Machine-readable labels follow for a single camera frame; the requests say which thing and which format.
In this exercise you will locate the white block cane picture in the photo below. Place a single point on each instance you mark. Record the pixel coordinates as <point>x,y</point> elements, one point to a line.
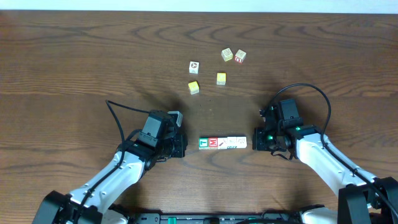
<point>222,143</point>

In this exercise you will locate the yellow letter G block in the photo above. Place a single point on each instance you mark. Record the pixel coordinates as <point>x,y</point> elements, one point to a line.
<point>221,79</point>

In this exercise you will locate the white block airplane picture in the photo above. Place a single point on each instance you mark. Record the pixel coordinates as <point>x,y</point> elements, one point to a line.
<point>241,142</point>

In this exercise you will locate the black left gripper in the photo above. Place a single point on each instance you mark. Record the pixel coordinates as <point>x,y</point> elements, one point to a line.
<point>179,146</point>

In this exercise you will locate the green letter L block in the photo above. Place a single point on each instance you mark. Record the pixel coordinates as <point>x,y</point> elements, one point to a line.
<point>203,144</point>

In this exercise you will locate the white block soccer ball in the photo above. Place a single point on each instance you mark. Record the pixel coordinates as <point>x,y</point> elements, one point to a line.
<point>194,67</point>

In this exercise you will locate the wooden block red letter side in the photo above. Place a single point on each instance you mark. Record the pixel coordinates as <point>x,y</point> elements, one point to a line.
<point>240,56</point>

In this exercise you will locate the white block green N side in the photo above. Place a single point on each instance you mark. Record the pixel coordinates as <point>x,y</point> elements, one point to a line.
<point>232,142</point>

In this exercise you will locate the yellow letter W block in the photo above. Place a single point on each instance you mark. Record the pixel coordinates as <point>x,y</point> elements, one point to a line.
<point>194,87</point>

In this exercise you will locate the red letter M block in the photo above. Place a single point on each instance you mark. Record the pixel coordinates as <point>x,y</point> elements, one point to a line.
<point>213,143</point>

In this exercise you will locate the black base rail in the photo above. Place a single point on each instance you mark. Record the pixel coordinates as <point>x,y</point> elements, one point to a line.
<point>158,218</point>

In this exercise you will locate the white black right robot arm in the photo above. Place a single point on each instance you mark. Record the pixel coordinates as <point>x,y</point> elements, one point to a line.
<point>362,196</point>

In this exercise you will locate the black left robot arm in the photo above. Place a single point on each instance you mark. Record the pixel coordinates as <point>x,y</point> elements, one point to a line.
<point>94,201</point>

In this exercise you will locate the wooden block yellow trim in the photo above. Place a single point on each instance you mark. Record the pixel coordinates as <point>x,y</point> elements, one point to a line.
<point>227,54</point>

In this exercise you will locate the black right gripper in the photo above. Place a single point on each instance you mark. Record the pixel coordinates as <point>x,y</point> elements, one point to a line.
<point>258,140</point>

